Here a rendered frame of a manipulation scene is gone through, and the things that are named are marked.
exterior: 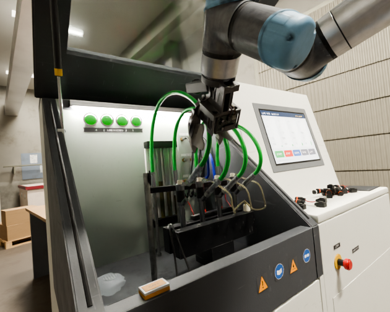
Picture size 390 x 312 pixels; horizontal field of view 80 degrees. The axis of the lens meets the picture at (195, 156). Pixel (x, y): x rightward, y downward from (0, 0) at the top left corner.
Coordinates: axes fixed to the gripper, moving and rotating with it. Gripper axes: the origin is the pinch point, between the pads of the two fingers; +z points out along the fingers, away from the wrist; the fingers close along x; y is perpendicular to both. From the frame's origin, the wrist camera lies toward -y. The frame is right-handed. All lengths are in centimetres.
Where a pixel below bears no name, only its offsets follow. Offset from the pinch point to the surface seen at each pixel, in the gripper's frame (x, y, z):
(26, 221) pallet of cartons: -171, -297, 344
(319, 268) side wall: 24, 34, 34
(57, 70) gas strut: -29.7, -30.9, -12.8
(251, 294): -4.1, 32.0, 20.8
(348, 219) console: 50, 27, 34
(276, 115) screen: 60, -28, 23
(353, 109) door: 297, -95, 114
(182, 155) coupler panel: 9.4, -32.5, 34.5
